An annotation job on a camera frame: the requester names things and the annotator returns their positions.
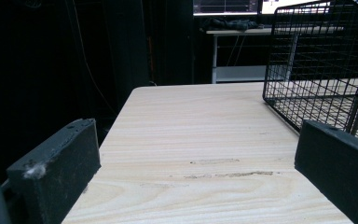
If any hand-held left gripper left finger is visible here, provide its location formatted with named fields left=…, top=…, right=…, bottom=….
left=7, top=118, right=102, bottom=224

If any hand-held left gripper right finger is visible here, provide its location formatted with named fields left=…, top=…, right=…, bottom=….
left=294, top=119, right=358, bottom=224

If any white desk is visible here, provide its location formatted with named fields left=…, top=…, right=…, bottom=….
left=205, top=26, right=344, bottom=84

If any dark curtain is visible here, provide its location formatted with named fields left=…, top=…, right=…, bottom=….
left=0, top=0, right=197, bottom=185

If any dark cloth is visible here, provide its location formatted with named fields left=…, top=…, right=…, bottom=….
left=203, top=17, right=260, bottom=32

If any computer monitor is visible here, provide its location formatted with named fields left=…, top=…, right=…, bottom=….
left=193, top=0, right=332, bottom=17

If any black wire basket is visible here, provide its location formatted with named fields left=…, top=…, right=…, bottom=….
left=262, top=0, right=358, bottom=147

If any thin cable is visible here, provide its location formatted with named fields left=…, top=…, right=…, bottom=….
left=70, top=0, right=119, bottom=113

